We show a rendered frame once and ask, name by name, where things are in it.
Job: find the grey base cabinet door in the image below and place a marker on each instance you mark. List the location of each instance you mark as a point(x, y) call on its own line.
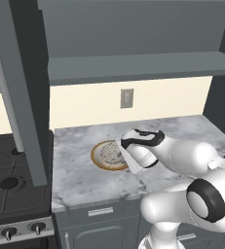
point(97, 238)

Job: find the grey drawer front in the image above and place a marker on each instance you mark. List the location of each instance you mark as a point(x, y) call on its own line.
point(78, 212)
point(211, 240)

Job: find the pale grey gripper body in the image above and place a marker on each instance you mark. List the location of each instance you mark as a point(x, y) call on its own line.
point(127, 156)

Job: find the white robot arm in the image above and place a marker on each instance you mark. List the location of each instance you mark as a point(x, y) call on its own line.
point(195, 159)

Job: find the grey wall cabinet door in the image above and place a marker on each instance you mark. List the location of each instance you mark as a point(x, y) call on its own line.
point(23, 97)

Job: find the black stove knob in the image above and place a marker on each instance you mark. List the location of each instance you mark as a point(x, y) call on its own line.
point(9, 232)
point(38, 228)

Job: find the black gas hob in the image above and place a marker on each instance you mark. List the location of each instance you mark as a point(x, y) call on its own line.
point(7, 201)

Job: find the grey wall outlet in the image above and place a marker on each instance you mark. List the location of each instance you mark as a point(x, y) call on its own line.
point(127, 98)

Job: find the dark grey tall cabinet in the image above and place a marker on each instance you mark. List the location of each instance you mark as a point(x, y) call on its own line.
point(221, 94)

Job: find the grey wall cabinet with shelf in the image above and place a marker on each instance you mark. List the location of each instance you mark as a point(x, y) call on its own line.
point(133, 66)

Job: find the gold rimmed patterned bowl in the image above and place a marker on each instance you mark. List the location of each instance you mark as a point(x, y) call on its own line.
point(103, 156)

